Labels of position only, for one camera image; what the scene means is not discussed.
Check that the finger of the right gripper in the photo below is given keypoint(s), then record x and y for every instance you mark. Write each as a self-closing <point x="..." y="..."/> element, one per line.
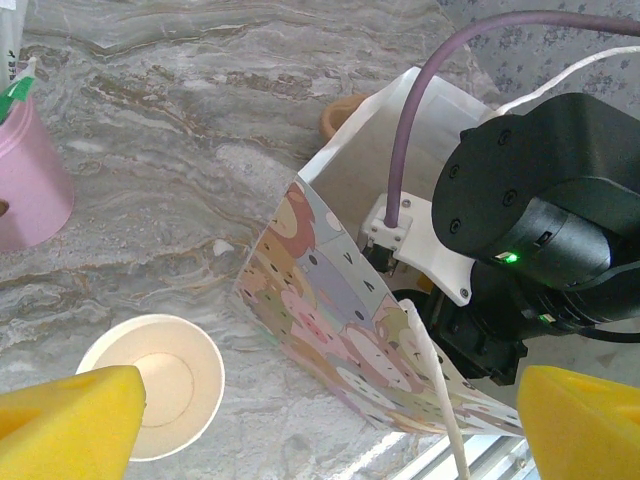
<point x="426" y="284"/>

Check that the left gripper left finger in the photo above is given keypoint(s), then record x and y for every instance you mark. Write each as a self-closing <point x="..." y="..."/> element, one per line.
<point x="65" y="430"/>

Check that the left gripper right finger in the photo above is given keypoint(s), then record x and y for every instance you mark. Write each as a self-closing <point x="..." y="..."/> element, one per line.
<point x="585" y="430"/>

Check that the white printed paper bag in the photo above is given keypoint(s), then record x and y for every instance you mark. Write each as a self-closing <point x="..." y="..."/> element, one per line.
<point x="320" y="280"/>

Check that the paper coffee cup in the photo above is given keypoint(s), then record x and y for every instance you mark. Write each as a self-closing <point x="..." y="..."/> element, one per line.
<point x="170" y="360"/>

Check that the pink holder cup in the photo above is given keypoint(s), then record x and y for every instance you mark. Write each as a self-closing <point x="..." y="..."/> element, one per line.
<point x="25" y="175"/>

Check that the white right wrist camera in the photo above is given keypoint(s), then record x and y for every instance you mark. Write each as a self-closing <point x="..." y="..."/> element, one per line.
<point x="430" y="250"/>

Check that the aluminium mounting rail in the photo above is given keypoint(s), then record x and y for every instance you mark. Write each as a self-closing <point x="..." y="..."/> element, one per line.
<point x="495" y="457"/>

